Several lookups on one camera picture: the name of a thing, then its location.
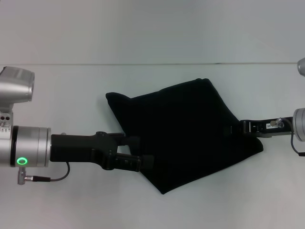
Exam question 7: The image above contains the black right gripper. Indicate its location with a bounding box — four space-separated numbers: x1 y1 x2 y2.
224 116 294 139

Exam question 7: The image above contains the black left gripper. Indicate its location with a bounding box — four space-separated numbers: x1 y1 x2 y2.
50 131 154 173

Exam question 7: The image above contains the black shirt with FREE print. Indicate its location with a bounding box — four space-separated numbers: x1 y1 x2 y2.
105 78 264 195

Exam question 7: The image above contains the right gripper cable with plug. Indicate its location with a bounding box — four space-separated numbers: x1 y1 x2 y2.
269 117 305 157

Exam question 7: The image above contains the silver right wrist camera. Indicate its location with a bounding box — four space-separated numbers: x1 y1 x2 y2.
296 57 305 77

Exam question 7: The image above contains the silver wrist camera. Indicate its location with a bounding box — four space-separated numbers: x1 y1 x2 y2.
296 57 305 77
0 66 36 104

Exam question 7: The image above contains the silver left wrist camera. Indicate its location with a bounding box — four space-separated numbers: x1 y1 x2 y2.
0 66 36 104

